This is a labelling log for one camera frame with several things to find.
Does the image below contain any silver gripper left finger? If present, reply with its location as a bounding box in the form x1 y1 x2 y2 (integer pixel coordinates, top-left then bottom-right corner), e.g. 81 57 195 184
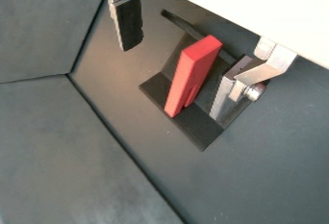
107 0 144 51

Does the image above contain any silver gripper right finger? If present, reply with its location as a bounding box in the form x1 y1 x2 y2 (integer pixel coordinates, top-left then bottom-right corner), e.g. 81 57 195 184
210 37 297 122

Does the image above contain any red double-square block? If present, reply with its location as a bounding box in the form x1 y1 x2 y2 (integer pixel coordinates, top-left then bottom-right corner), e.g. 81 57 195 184
164 36 222 117

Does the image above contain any black curved holder stand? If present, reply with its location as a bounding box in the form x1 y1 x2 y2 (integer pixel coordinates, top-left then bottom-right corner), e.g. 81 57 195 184
140 11 251 149

